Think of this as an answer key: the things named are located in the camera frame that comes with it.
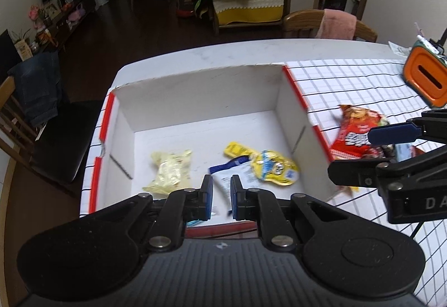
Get pink flowers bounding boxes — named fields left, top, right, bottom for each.
left=28, top=5, right=45, bottom=30

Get dark television cabinet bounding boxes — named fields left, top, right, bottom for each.
left=35, top=0, right=99, bottom=47

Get blue jeans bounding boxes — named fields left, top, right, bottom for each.
left=8, top=50, right=64, bottom=127

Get pink towel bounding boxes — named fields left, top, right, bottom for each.
left=316, top=8, right=357, bottom=41

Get pale yellow snack packet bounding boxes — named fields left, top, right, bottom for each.
left=142, top=149, right=194, bottom=195

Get sofa with yellow white cover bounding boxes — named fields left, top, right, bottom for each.
left=209, top=0, right=296, bottom=36

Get blue white snack packet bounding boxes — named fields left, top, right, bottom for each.
left=208, top=157, right=261, bottom=215

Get red white cardboard box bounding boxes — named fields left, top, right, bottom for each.
left=80, top=63, right=344, bottom=235

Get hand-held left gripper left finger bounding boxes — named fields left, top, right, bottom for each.
left=117, top=174, right=214, bottom=252

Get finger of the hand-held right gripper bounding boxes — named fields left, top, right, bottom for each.
left=368, top=109, right=447, bottom=146
left=327, top=148, right=447, bottom=189

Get red snack packet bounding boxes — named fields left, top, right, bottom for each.
left=329, top=104, right=420, bottom=195

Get wooden chair with jeans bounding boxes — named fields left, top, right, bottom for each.
left=0, top=75, right=103, bottom=191

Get orange grey container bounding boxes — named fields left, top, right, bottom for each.
left=401, top=39, right=447, bottom=108

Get white paper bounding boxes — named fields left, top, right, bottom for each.
left=389, top=42, right=413, bottom=60

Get wooden chair with towel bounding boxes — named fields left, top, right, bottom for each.
left=283, top=9, right=378, bottom=43

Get yellow cartoon snack packet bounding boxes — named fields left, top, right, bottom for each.
left=223, top=141, right=300, bottom=186

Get black monitor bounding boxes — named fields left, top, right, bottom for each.
left=0, top=28, right=22, bottom=74

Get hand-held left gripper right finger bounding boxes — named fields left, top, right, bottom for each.
left=230, top=175, right=336, bottom=249

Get white checked tablecloth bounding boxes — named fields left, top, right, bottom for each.
left=80, top=57, right=447, bottom=307

